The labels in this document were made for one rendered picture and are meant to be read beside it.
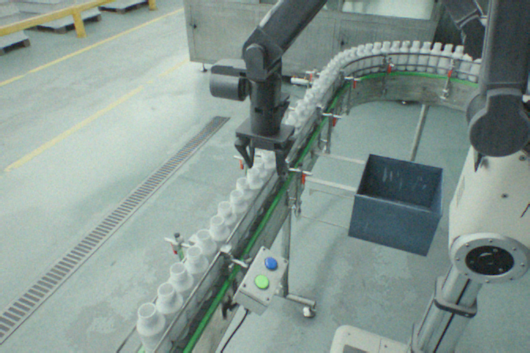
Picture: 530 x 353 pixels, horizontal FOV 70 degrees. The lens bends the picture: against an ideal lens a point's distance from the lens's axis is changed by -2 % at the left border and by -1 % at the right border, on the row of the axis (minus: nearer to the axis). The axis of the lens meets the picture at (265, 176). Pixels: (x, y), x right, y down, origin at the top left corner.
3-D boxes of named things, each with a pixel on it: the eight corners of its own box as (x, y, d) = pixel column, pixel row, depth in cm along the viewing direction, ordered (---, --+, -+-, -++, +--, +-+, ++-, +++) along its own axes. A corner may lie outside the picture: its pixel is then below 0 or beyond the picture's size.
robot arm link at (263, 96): (274, 79, 64) (285, 68, 68) (237, 74, 66) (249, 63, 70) (274, 117, 68) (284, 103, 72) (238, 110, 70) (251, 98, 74)
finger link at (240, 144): (266, 182, 76) (266, 141, 71) (234, 173, 78) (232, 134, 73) (279, 164, 81) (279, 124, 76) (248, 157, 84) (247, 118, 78)
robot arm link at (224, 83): (264, 46, 59) (282, 32, 66) (199, 39, 63) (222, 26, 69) (264, 116, 66) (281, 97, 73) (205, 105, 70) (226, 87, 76)
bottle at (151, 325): (142, 360, 86) (125, 318, 76) (155, 336, 91) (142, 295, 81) (166, 368, 85) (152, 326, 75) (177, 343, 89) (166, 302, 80)
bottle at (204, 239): (225, 276, 106) (220, 234, 96) (207, 288, 102) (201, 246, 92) (210, 264, 109) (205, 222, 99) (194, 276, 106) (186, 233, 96)
